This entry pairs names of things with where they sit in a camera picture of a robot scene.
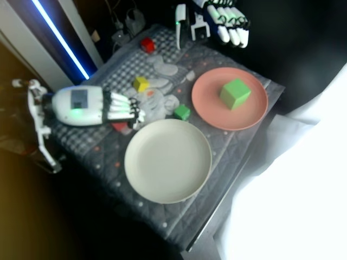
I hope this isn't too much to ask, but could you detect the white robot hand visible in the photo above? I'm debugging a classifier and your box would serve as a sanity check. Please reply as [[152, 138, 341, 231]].
[[50, 85, 147, 130], [207, 0, 250, 49]]

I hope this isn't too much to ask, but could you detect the red block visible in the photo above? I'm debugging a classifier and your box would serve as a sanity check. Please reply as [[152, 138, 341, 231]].
[[111, 121, 131, 135]]

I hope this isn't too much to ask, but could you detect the large green cube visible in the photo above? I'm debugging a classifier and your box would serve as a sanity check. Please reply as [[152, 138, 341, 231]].
[[219, 77, 252, 111]]

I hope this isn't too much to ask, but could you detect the small yellow cube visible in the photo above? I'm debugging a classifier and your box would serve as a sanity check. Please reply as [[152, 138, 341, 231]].
[[132, 76, 150, 93]]

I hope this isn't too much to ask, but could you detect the pink round plate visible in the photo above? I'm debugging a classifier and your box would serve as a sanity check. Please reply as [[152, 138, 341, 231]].
[[191, 67, 269, 132]]

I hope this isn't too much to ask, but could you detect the small red cube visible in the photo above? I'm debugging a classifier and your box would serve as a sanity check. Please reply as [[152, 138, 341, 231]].
[[140, 37, 157, 53]]

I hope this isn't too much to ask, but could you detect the small green number cube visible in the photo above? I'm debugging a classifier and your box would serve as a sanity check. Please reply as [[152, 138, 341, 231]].
[[173, 104, 191, 121]]

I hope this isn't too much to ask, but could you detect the white round plate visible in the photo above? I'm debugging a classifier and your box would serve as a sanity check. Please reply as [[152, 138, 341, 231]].
[[124, 118, 213, 204]]

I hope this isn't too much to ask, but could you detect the grey bear print quilt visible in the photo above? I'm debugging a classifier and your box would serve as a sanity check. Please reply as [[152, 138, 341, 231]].
[[50, 23, 286, 252]]

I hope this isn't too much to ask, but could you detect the blue light strip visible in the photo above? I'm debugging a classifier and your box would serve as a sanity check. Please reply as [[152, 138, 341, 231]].
[[31, 0, 91, 81]]

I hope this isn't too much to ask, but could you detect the grey power adapter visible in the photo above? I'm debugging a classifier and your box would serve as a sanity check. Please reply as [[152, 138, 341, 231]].
[[125, 9, 146, 36]]

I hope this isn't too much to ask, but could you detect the white curtain cloth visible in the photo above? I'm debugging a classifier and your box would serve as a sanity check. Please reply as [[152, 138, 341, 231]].
[[214, 62, 347, 260]]

